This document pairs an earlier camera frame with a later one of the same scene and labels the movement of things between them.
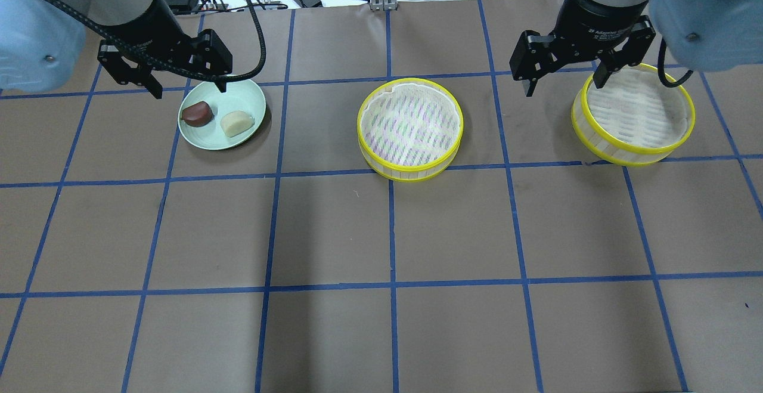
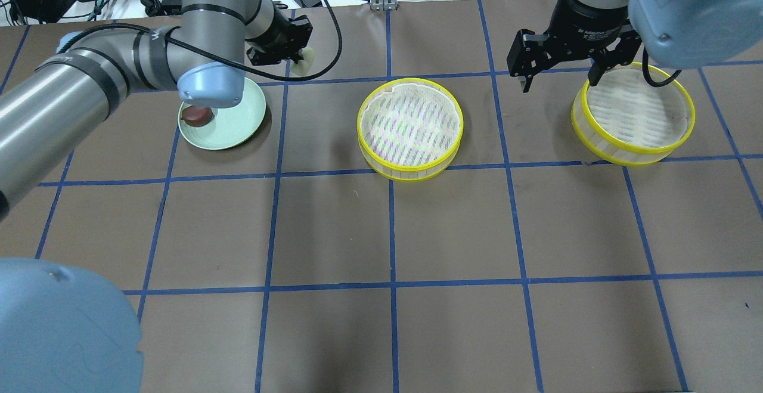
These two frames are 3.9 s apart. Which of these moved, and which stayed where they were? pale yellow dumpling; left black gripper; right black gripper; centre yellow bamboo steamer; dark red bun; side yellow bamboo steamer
Moved: pale yellow dumpling; left black gripper
Stayed: dark red bun; centre yellow bamboo steamer; side yellow bamboo steamer; right black gripper
